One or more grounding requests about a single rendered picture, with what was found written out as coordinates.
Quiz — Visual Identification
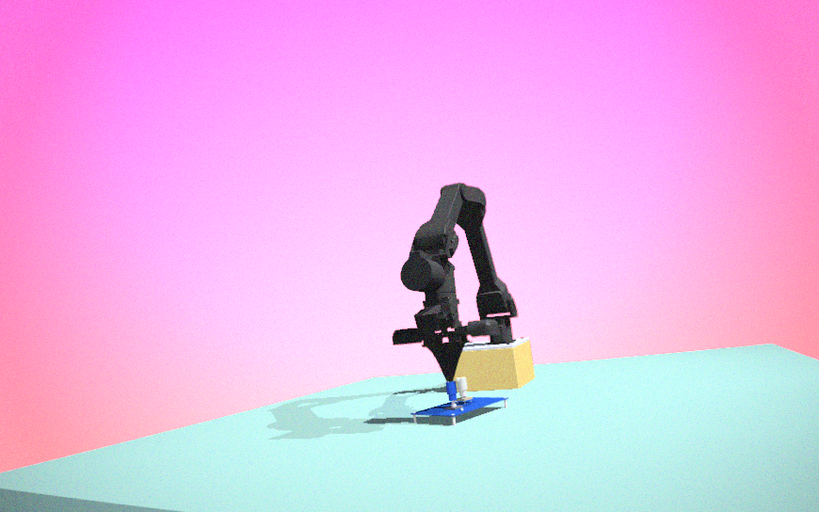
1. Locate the blue circuit board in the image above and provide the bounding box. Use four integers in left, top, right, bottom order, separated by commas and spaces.
410, 377, 508, 425

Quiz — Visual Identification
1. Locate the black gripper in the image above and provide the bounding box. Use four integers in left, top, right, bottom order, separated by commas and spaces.
393, 292, 500, 382

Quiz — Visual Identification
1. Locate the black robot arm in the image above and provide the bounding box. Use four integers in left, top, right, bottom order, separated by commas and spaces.
400, 183, 518, 345

